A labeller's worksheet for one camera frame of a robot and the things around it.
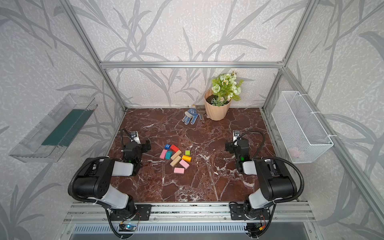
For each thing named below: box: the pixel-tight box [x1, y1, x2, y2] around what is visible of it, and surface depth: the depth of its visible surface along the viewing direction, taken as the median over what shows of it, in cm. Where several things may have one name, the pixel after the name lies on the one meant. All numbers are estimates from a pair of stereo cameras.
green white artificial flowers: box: [210, 70, 244, 107], surface depth 98 cm
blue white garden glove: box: [182, 108, 202, 125], surface depth 117 cm
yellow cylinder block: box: [181, 155, 192, 162], surface depth 94 cm
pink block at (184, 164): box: [179, 159, 190, 170], surface depth 91 cm
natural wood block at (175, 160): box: [170, 155, 182, 167], surface depth 93 cm
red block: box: [170, 144, 180, 153], surface depth 98 cm
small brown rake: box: [195, 104, 206, 124], surface depth 118 cm
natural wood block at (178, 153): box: [170, 149, 183, 160], surface depth 96 cm
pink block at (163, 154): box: [159, 149, 168, 160], surface depth 96 cm
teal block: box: [165, 150, 173, 160], surface depth 95 cm
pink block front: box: [173, 167, 185, 174], surface depth 89 cm
